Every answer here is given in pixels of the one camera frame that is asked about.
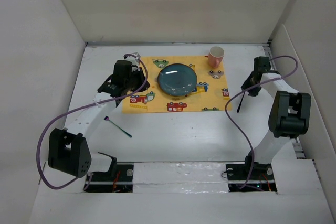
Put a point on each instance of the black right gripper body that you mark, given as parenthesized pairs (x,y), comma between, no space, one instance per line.
(249,81)

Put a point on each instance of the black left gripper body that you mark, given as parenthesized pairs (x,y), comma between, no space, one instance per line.
(136,81)

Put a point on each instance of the iridescent purple spoon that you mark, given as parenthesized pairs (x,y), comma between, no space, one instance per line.
(240,104)

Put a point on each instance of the pink paper cup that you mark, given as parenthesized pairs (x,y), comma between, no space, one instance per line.
(215,56)

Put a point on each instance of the dark teal patterned plate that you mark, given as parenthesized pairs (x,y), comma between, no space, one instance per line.
(177,80)

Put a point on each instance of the yellow vehicle-print cloth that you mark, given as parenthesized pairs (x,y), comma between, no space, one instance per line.
(210,94)

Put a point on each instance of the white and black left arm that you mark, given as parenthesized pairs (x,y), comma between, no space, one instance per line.
(69,147)

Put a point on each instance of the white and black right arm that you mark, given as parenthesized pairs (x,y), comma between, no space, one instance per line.
(289,115)

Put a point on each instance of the iridescent fork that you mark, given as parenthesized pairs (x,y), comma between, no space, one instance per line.
(106,118)

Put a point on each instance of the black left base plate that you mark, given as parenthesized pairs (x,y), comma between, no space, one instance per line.
(120,180)

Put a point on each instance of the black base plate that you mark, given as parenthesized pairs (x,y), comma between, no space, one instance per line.
(261,178)
(120,180)

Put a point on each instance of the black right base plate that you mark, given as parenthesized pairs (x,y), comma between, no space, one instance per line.
(261,178)

